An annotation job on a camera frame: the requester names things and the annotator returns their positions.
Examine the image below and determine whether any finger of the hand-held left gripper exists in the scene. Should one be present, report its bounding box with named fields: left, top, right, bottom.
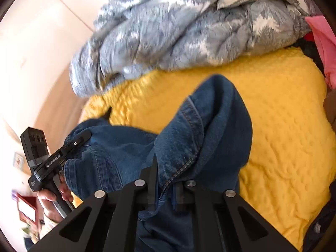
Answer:
left=63, top=132, right=92, bottom=151

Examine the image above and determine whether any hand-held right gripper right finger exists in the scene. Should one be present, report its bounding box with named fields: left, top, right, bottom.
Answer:
left=175, top=181, right=300, bottom=252

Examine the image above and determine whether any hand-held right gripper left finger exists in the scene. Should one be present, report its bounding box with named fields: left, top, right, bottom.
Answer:
left=28, top=154, right=159, bottom=252

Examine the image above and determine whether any blue denim shirt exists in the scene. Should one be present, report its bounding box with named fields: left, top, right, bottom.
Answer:
left=63, top=74, right=254, bottom=252

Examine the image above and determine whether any person's left hand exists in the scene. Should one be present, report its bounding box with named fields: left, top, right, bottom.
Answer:
left=37, top=182, right=74, bottom=222

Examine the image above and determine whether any red framed board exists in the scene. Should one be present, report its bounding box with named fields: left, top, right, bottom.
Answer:
left=16, top=192, right=38, bottom=223

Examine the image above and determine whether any yellow dotted blanket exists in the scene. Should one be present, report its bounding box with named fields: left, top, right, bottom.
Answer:
left=71, top=46, right=332, bottom=251

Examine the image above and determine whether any grey floral duvet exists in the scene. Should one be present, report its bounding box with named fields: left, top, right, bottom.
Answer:
left=70, top=0, right=315, bottom=97

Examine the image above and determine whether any navy garment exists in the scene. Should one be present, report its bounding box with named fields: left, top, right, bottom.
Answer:
left=302, top=178, right=336, bottom=252

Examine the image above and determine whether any pink garment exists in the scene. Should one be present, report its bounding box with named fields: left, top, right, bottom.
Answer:
left=304, top=16, right=336, bottom=90

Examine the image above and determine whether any blue wall picture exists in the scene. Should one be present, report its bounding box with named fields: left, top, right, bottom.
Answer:
left=13, top=152, right=25, bottom=168

